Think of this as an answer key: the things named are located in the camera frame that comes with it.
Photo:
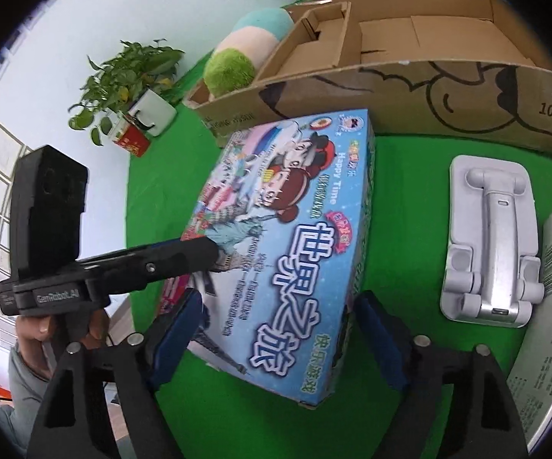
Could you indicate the person's left hand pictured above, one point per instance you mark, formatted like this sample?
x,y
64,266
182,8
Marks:
x,y
34,337

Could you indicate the small red box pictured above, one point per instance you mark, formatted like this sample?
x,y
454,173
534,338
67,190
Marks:
x,y
130,141

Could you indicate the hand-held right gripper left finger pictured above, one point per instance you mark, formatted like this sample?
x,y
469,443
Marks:
x,y
180,326

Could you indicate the white folding phone stand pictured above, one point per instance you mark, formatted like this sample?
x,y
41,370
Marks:
x,y
491,229

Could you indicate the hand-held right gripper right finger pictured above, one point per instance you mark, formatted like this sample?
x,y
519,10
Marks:
x,y
376,326

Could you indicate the potted plant in white pot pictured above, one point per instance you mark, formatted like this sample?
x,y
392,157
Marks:
x,y
130,71

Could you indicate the blue cartoon board game box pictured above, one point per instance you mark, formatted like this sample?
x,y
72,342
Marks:
x,y
281,248

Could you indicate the person's left forearm grey sleeve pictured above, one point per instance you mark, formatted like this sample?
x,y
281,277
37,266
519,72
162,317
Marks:
x,y
22,392

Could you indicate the pastel striped plush toy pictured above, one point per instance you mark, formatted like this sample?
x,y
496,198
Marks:
x,y
242,43

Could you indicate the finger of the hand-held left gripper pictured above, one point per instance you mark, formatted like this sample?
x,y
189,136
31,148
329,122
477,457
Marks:
x,y
161,265

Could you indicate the brown cardboard box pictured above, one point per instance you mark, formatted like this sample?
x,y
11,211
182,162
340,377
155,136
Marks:
x,y
472,100

